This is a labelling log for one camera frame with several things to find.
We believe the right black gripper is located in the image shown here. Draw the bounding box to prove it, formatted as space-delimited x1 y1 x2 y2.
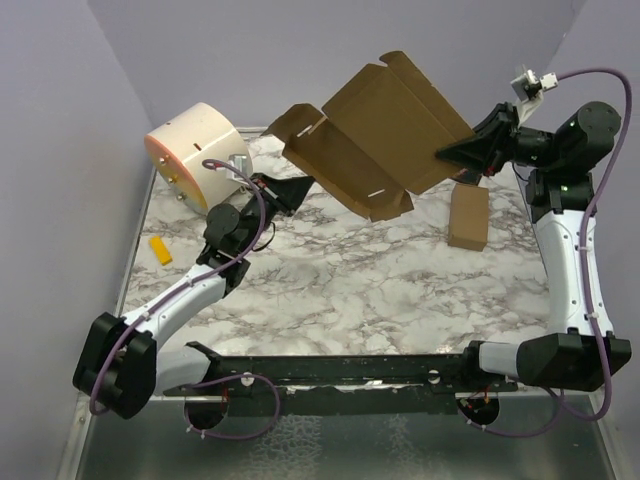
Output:
435 101 562 178

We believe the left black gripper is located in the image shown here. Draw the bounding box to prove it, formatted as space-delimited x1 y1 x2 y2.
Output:
237 173 316 254

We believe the brown cardboard box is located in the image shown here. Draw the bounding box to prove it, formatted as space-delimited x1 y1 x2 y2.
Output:
266 51 473 222

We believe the yellow rectangular block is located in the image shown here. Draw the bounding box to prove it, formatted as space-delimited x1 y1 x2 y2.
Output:
149 236 173 266

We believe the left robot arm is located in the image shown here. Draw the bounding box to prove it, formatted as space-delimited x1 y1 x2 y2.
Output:
72 173 314 419

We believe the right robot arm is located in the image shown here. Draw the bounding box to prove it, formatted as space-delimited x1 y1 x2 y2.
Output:
436 101 632 392

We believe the small folded cardboard box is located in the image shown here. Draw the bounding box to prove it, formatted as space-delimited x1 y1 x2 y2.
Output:
448 184 489 252

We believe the cream cylindrical drum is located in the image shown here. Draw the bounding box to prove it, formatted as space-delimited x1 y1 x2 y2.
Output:
144 102 252 215

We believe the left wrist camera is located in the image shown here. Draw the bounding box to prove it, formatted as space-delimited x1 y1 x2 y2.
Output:
226 154 252 182

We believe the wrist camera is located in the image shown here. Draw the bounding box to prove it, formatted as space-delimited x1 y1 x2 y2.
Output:
510 67 558 125
226 154 252 182

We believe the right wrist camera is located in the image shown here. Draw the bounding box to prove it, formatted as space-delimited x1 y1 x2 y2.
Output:
510 67 558 125

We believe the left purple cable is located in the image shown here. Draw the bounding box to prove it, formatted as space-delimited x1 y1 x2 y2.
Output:
88 158 282 441

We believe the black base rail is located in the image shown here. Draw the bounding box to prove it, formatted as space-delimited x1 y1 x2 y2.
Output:
169 353 517 416

